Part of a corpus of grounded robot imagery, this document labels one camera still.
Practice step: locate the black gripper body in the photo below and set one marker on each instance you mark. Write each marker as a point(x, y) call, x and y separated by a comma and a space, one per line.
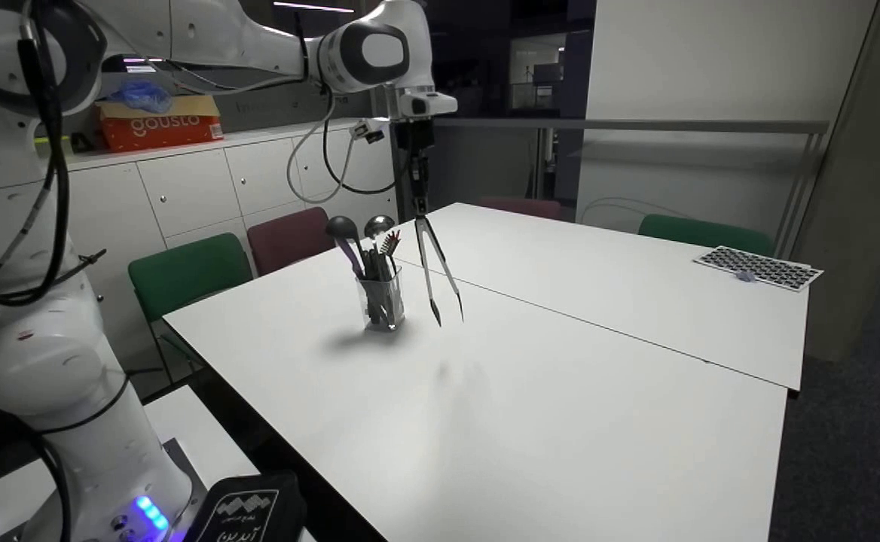
point(416, 153)

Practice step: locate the silver metal spoon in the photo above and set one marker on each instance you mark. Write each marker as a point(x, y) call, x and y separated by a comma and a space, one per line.
point(380, 224)

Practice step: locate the black metal tongs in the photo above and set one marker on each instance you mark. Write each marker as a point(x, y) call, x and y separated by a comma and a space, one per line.
point(429, 261)

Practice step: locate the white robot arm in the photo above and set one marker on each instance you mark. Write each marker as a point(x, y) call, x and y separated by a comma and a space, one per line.
point(50, 373)

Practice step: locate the white robot base table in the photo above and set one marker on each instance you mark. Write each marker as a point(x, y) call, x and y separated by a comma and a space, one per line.
point(199, 433)

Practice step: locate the clear plastic utensil holder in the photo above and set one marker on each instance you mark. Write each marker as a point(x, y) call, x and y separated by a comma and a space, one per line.
point(383, 302)

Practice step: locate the black ladle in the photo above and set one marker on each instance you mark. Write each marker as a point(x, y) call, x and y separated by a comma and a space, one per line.
point(342, 229)

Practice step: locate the dark red chair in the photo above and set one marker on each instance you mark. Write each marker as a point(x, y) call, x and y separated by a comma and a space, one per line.
point(288, 239)
point(532, 210)

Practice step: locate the grey metal railing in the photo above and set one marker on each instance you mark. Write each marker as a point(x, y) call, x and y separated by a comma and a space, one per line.
point(611, 124)

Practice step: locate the white cabinet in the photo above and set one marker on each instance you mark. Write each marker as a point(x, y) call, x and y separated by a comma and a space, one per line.
point(199, 192)

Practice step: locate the green chair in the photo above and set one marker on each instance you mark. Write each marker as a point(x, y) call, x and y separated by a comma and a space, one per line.
point(189, 271)
point(708, 234)

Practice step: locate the orange box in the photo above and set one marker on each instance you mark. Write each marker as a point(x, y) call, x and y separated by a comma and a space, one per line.
point(159, 124)

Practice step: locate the blue object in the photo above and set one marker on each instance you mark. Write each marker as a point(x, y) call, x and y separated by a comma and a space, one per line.
point(145, 96)

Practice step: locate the black device with white print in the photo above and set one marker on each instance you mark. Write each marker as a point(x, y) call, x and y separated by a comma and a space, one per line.
point(246, 510)

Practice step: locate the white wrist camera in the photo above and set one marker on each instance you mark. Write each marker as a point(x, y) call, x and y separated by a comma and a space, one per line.
point(432, 105)

